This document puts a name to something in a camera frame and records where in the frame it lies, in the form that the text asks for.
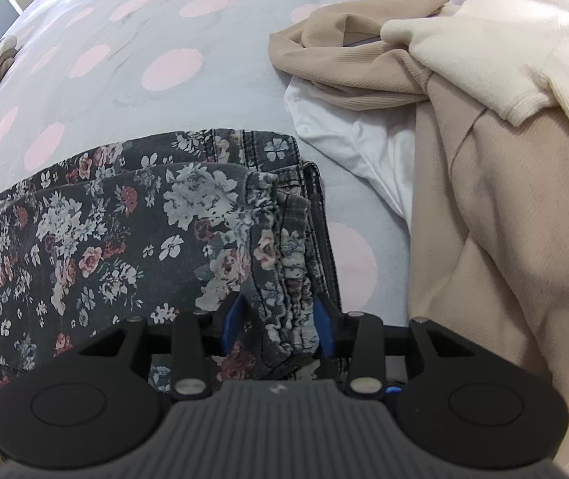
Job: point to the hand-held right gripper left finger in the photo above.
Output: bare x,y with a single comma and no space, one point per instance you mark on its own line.
229,327

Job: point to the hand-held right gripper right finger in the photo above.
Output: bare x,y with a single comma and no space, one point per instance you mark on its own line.
323,329

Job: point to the dark floral pants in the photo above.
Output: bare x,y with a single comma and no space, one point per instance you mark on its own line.
114,219

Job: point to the white shirt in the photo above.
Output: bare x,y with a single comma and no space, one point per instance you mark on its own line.
359,144

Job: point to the beige ribbed garment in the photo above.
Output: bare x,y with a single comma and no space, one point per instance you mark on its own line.
489,209

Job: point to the bed with polka dot sheet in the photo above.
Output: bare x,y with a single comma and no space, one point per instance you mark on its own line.
164,25

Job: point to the cream sweater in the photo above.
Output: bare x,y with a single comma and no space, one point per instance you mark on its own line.
504,45

